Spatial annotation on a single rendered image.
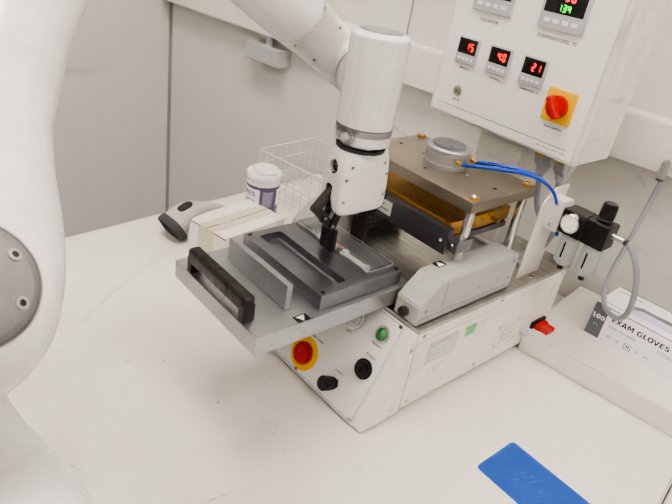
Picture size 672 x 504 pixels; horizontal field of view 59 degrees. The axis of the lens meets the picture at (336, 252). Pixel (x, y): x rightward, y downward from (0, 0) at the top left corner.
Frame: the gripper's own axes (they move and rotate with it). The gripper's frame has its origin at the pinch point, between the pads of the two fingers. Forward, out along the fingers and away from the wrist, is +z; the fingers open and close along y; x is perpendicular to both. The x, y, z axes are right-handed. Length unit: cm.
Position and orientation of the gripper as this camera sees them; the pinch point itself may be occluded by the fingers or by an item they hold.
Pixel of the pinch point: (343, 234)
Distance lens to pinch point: 95.4
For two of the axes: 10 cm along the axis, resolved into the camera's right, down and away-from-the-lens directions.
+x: -6.4, -4.6, 6.2
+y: 7.5, -2.1, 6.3
